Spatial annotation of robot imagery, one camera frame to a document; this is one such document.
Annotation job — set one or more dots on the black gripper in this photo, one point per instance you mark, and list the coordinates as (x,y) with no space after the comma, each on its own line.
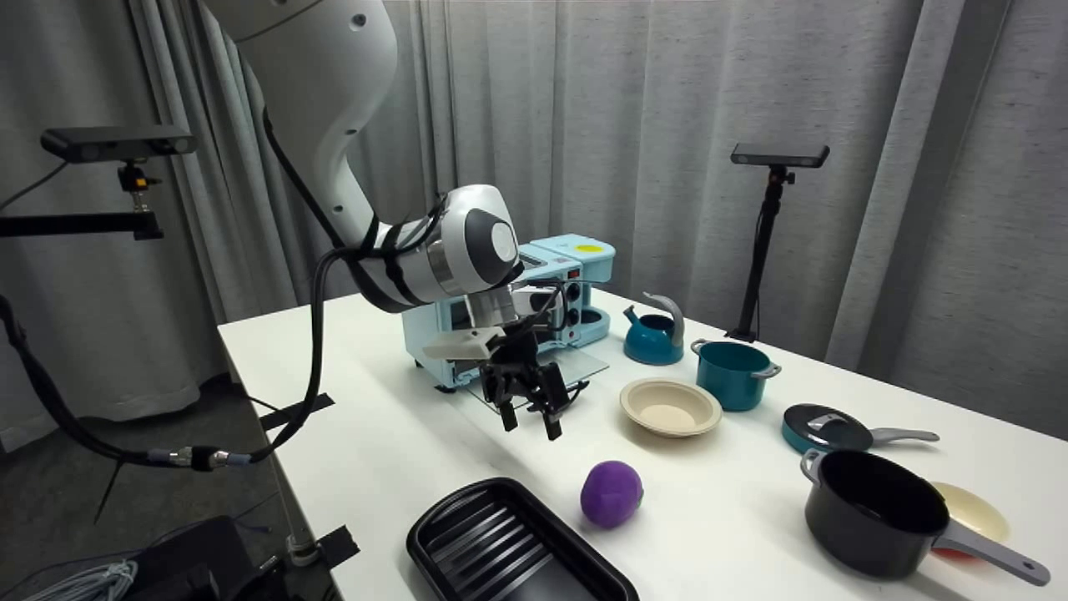
(523,356)

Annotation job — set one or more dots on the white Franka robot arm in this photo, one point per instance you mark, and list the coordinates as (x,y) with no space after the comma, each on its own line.
(321,67)

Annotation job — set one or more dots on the light blue toaster oven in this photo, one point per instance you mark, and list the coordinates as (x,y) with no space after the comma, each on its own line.
(554,263)

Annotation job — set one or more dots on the purple plastic eggplant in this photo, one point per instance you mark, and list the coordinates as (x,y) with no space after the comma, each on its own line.
(611,491)

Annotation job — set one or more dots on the black ridged tray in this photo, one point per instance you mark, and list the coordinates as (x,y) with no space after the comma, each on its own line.
(503,546)

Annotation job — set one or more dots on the beige bowl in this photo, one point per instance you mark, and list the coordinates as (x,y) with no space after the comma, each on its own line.
(671,408)

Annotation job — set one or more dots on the teal toy pot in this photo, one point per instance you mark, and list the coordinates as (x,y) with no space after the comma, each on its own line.
(736,380)

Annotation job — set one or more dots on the black tripod stand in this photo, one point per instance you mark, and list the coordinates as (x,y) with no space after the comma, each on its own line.
(765,246)

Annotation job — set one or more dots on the grey curtain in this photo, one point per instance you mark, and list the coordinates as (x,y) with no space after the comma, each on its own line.
(670,89)

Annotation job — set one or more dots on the cream plate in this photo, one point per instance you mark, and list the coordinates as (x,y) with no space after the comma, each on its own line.
(982,508)

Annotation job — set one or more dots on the black camera bar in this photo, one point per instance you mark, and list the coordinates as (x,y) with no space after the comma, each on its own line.
(110,140)
(780,154)

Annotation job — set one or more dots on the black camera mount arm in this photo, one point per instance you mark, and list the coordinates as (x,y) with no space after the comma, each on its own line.
(79,225)

